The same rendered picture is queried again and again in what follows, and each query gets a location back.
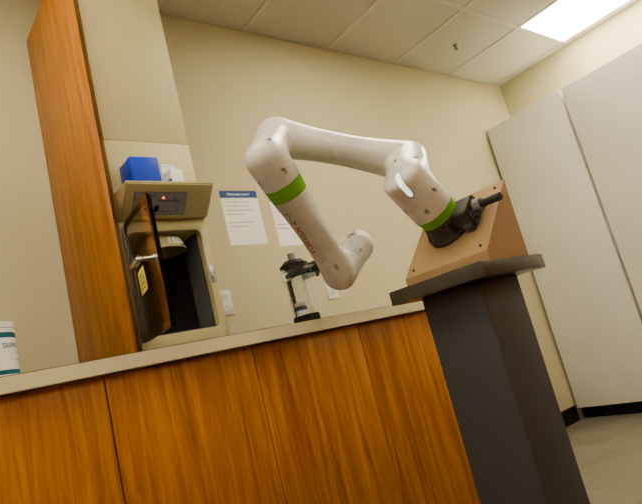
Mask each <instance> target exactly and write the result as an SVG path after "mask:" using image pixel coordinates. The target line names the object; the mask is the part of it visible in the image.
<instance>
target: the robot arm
mask: <svg viewBox="0 0 642 504"><path fill-rule="evenodd" d="M293 159H294V160H305V161H313V162H321V163H327V164H333V165H338V166H344V167H348V168H353V169H357V170H361V171H365V172H369V173H373V174H376V175H380V176H383V177H385V180H384V191H385V193H386V194H387V195H388V196H389V197H390V198H391V199H392V200H393V202H394V203H395V204H396V205H397V206H398V207H399V208H400V209H401V210H402V211H403V212H404V213H405V214H406V215H407V216H408V217H409V218H410V219H411V220H412V221H413V222H414V223H415V224H416V225H417V226H419V227H421V228H422V229H423V230H424V231H425V232H426V234H427V236H428V241H429V243H430V244H431V245H432V246H433V247H435V248H442V247H446V246H448V245H450V244H452V243H453V242H455V241H456V240H457V239H459V238H460V237H461V236H462V235H463V234H464V233H465V232H466V231H467V232H469V233H470V232H473V231H475V229H476V226H477V225H478V222H479V219H480V216H481V212H483V211H484V210H485V208H486V206H488V205H490V204H493V203H495V202H497V201H500V200H502V199H503V195H502V194H501V192H498V193H495V194H493V195H491V196H488V197H486V198H484V199H482V198H480V197H476V198H475V197H473V196H472V195H469V196H467V197H465V198H462V199H460V200H458V201H456V202H455V201H454V199H453V198H452V196H451V194H450V193H449V192H448V191H447V189H446V188H445V187H444V186H443V185H442V184H441V183H440V182H439V181H438V180H437V179H436V177H435V176H434V175H433V173H432V169H431V164H430V159H429V155H428V152H427V150H426V149H425V148H424V146H422V145H421V144H420V143H418V142H416V141H412V140H392V139H379V138H370V137H362V136H356V135H349V134H344V133H339V132H334V131H329V130H325V129H320V128H316V127H313V126H309V125H305V124H302V123H298V122H295V121H292V120H289V119H286V118H283V117H279V116H274V117H270V118H267V119H265V120H264V121H263V122H262V123H261V124H260V125H259V127H258V129H257V132H256V136H255V139H254V140H253V142H252V143H251V144H250V145H249V147H248V149H247V151H246V154H245V163H246V167H247V169H248V171H249V172H250V174H251V175H252V177H253V178H254V179H255V181H256V182H257V184H258V185H259V186H260V188H261V189H262V191H263V192H264V193H265V195H266V196H267V197H268V198H269V200H270V201H271V202H272V204H273V205H274V207H275V208H276V209H277V210H278V211H279V212H280V213H281V215H282V216H283V217H284V218H285V220H286V221H287V222H288V223H289V225H290V226H291V227H292V229H293V230H294V231H295V233H296V234H297V235H298V237H299V238H300V240H301V241H302V243H303V244H304V246H305V247H306V249H307V250H308V252H309V253H310V255H311V256H312V258H313V261H312V262H310V263H303V264H302V265H300V266H297V267H295V268H293V269H289V270H288V271H287V273H286V274H284V275H282V276H281V278H282V282H283V283H286V282H288V281H290V280H292V279H294V278H295V277H296V276H299V275H302V274H305V273H307V272H308V274H309V277H310V278H312V277H314V276H315V274H316V277H317V276H319V273H321V274H322V276H323V278H324V280H325V282H326V284H327V285H328V286H329V287H331V288H332V289H335V290H345V289H348V288H350V287H351V286H352V285H353V284H354V283H355V281H356V279H357V276H358V274H359V272H360V270H361V268H362V267H363V265H364V264H365V262H366V261H367V260H368V258H369V257H370V256H371V254H372V252H373V248H374V244H373V240H372V238H371V236H370V235H369V234H368V233H367V232H365V231H363V230H360V229H354V230H350V231H348V232H347V233H346V234H344V236H343V237H342V238H340V239H339V240H336V238H335V237H334V235H333V234H332V232H331V231H330V229H329V227H328V226H327V224H326V222H325V221H324V219H323V217H322V215H321V213H320V212H319V210H318V208H317V206H316V204H315V202H314V200H313V197H312V195H311V193H310V191H309V189H308V187H307V185H306V183H305V181H304V179H303V177H302V175H301V174H300V172H299V170H298V168H297V166H296V164H295V163H294V161H293Z"/></svg>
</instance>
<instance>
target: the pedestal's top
mask: <svg viewBox="0 0 642 504"><path fill-rule="evenodd" d="M544 267H546V266H545V263H544V260H543V257H542V254H533V255H524V256H515V257H507V258H498V259H489V260H481V261H478V262H475V263H472V264H469V265H466V266H464V267H461V268H458V269H455V270H452V271H449V272H447V273H444V274H441V275H438V276H435V277H432V278H430V279H427V280H424V281H421V282H418V283H415V284H413V285H410V286H407V287H404V288H401V289H398V290H396V291H393V292H390V293H389V295H390V299H391V302H392V306H397V305H402V304H408V303H413V302H419V301H422V299H423V298H426V297H429V296H432V295H435V294H438V293H441V292H445V291H448V290H451V289H454V288H457V287H460V286H463V285H466V284H469V283H472V282H475V281H479V280H485V279H491V278H498V277H504V276H511V275H517V276H518V275H521V274H524V273H528V272H531V271H534V270H537V269H540V268H544Z"/></svg>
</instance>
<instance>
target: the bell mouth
mask: <svg viewBox="0 0 642 504"><path fill-rule="evenodd" d="M159 239H160V244H161V250H162V254H163V255H164V259H167V258H171V257H175V256H178V255H180V254H182V253H184V252H186V251H187V247H186V245H185V244H184V243H183V241H182V240H181V239H180V238H179V236H178V235H176V234H160V235H159Z"/></svg>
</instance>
